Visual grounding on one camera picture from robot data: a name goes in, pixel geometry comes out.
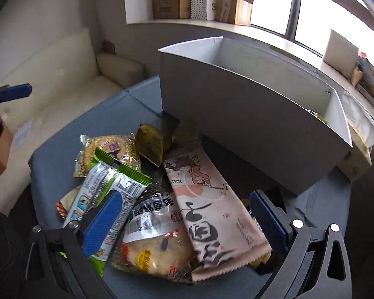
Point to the white square box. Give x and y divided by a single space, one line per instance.
340 54

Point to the printed landscape gift box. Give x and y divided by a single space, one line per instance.
365 81

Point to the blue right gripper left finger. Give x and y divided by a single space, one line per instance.
98 221

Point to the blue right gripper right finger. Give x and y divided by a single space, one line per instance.
272 221

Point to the tissue pack in plastic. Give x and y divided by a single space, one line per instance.
361 124

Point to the round cookie clear packet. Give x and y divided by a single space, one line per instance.
119 146

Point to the beige red-ended snack bar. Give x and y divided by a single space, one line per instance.
64 205

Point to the cream leather sofa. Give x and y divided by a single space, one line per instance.
67 80

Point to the green white wafer packet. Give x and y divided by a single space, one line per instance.
112 188

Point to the large round cracker bag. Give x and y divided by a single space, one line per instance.
169 256

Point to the small olive snack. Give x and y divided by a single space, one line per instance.
152 143

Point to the grey storage box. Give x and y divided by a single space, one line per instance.
274 111

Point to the yellow black chips bag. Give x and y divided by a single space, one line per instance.
261 256

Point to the pink illustrated snack bag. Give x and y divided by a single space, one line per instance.
221 231

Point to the small open cardboard box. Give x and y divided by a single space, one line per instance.
236 12

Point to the black white snack packet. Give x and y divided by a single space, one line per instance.
155 214

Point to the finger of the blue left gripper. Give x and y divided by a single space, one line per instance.
10 93

